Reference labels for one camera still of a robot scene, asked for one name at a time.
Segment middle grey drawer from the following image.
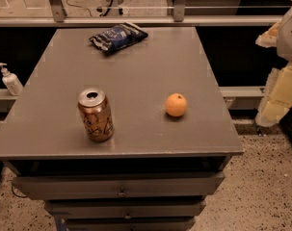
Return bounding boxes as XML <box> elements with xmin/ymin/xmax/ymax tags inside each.
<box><xmin>45</xmin><ymin>197</ymin><xmax>205</xmax><ymax>219</ymax></box>

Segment bottom grey drawer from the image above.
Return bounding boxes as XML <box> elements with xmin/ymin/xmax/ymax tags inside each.
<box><xmin>66</xmin><ymin>217</ymin><xmax>195</xmax><ymax>231</ymax></box>

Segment top grey drawer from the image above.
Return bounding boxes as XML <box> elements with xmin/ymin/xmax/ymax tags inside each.
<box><xmin>13</xmin><ymin>172</ymin><xmax>225</xmax><ymax>200</ymax></box>

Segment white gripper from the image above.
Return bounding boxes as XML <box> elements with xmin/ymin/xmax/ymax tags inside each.
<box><xmin>255</xmin><ymin>7</ymin><xmax>292</xmax><ymax>127</ymax></box>

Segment metal railing frame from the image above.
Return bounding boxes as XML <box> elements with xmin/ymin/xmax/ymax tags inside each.
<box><xmin>0</xmin><ymin>0</ymin><xmax>292</xmax><ymax>28</ymax></box>

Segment grey drawer cabinet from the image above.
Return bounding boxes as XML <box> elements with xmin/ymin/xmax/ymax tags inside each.
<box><xmin>0</xmin><ymin>27</ymin><xmax>245</xmax><ymax>231</ymax></box>

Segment blue chip bag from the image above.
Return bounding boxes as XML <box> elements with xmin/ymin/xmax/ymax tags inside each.
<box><xmin>89</xmin><ymin>22</ymin><xmax>148</xmax><ymax>54</ymax></box>

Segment grey drawer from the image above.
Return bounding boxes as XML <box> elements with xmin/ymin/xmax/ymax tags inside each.
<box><xmin>45</xmin><ymin>197</ymin><xmax>205</xmax><ymax>219</ymax></box>
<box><xmin>66</xmin><ymin>217</ymin><xmax>195</xmax><ymax>231</ymax></box>
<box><xmin>13</xmin><ymin>172</ymin><xmax>225</xmax><ymax>200</ymax></box>

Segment black cable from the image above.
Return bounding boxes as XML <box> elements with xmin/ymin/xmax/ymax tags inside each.
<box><xmin>59</xmin><ymin>0</ymin><xmax>93</xmax><ymax>17</ymax></box>

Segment white pump bottle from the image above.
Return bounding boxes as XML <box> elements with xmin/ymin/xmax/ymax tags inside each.
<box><xmin>0</xmin><ymin>63</ymin><xmax>23</xmax><ymax>96</ymax></box>

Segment orange soda can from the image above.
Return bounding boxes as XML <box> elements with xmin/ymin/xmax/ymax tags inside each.
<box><xmin>78</xmin><ymin>88</ymin><xmax>114</xmax><ymax>142</ymax></box>

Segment orange fruit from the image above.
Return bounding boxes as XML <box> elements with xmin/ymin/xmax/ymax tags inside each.
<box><xmin>165</xmin><ymin>93</ymin><xmax>187</xmax><ymax>117</ymax></box>

